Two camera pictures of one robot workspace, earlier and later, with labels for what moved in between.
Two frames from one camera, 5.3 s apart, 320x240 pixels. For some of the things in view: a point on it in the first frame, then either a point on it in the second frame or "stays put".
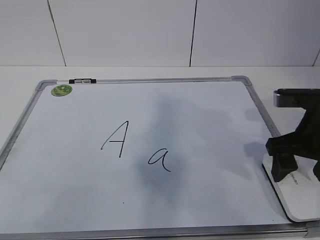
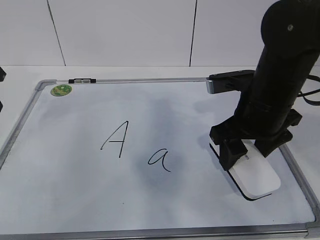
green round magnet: x=60 y=90 stays put
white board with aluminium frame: x=143 y=158 stays put
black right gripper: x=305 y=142 → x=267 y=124
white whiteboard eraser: x=299 y=191 → x=254 y=174
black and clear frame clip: x=84 y=81 stays put
